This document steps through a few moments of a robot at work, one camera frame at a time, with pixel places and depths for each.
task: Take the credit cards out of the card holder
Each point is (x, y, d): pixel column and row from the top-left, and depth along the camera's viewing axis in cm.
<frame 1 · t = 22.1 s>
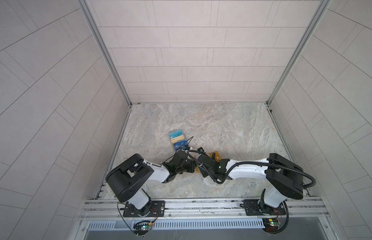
left hand: (201, 164, 86), fingers closed
right hand: (201, 168, 86), fingers open
teal card in stand: (176, 134, 94), point 6 cm above the table
beige card in stand: (179, 138, 93), point 5 cm above the table

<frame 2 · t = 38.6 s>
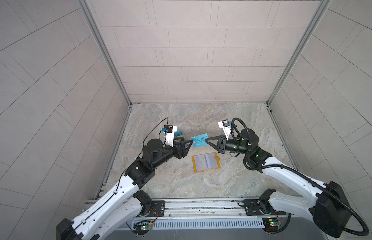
left hand: (191, 141, 67), fingers open
right hand: (206, 145, 67), fingers closed
teal VIP credit card: (199, 141, 70), point 25 cm above the table
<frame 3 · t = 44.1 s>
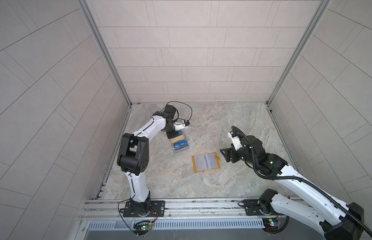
left hand: (177, 129, 94), fingers closed
right hand: (224, 149, 75), fingers open
blue card in stand: (180, 144, 92), point 3 cm above the table
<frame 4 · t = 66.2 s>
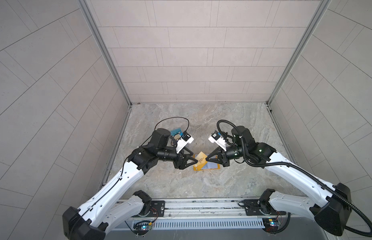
left hand: (196, 158, 65), fingers open
right hand: (208, 162, 65), fingers closed
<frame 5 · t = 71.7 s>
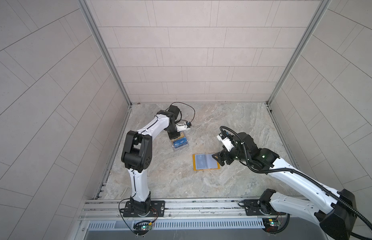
left hand: (178, 131, 94), fingers closed
right hand: (217, 153, 74), fingers open
